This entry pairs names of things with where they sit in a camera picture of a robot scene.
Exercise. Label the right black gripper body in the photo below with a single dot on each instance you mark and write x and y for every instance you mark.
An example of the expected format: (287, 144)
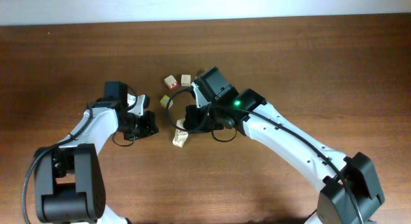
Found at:
(203, 119)

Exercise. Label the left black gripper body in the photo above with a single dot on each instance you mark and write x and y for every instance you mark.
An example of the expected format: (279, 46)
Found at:
(138, 126)

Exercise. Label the green letter V block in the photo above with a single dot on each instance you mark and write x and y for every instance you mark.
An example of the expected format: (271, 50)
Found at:
(180, 123)

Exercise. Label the blue letter D block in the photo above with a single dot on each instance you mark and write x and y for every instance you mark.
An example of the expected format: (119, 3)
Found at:
(179, 142)

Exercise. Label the red number 6 block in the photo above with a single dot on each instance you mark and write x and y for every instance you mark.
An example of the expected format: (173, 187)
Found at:
(180, 135)

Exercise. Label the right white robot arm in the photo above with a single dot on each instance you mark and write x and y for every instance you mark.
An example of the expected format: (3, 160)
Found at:
(349, 188)

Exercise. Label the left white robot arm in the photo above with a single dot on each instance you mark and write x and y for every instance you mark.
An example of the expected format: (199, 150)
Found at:
(69, 186)

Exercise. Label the yellow letter block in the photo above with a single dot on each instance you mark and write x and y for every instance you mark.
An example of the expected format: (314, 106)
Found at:
(166, 101)

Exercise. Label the plain wooden picture block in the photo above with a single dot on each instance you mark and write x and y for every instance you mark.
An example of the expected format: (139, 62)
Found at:
(185, 80)

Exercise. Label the block with red X side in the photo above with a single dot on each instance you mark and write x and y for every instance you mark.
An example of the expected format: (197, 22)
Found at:
(171, 82)

